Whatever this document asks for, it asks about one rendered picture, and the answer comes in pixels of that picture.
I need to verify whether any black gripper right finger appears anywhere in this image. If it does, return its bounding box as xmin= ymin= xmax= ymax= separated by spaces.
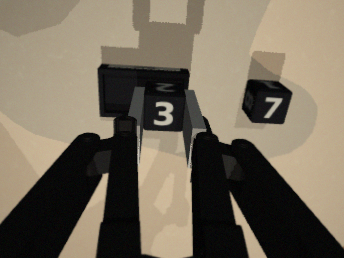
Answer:
xmin=182 ymin=89 xmax=344 ymax=258

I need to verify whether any black cube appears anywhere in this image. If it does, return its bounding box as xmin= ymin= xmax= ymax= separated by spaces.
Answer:
xmin=242 ymin=79 xmax=292 ymax=124
xmin=143 ymin=81 xmax=186 ymax=132

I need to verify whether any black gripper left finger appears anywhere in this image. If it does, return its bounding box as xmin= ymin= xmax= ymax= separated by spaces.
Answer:
xmin=0 ymin=87 xmax=145 ymax=258

